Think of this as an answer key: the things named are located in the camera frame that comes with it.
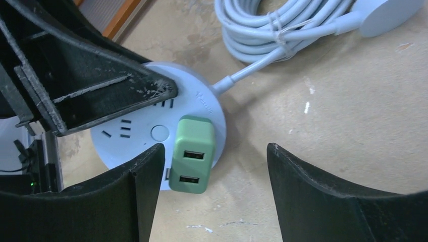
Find orange wooden rack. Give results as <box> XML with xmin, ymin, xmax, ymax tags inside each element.
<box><xmin>73</xmin><ymin>0</ymin><xmax>150</xmax><ymax>41</ymax></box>

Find round blue power socket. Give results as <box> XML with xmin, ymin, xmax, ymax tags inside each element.
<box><xmin>90</xmin><ymin>62</ymin><xmax>227</xmax><ymax>190</ymax></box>

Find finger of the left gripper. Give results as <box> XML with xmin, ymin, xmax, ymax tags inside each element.
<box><xmin>1</xmin><ymin>1</ymin><xmax>178</xmax><ymax>137</ymax></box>

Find blue coiled cable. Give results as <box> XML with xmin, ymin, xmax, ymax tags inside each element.
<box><xmin>211</xmin><ymin>0</ymin><xmax>427</xmax><ymax>97</ymax></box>

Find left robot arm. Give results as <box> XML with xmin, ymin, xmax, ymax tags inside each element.
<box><xmin>1</xmin><ymin>1</ymin><xmax>178</xmax><ymax>194</ymax></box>

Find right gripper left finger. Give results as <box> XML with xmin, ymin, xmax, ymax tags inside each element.
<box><xmin>1</xmin><ymin>143</ymin><xmax>165</xmax><ymax>241</ymax></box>

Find green charger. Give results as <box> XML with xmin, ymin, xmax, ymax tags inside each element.
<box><xmin>169</xmin><ymin>115</ymin><xmax>216</xmax><ymax>194</ymax></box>

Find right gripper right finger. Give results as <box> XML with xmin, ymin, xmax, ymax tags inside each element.
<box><xmin>266</xmin><ymin>143</ymin><xmax>427</xmax><ymax>241</ymax></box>

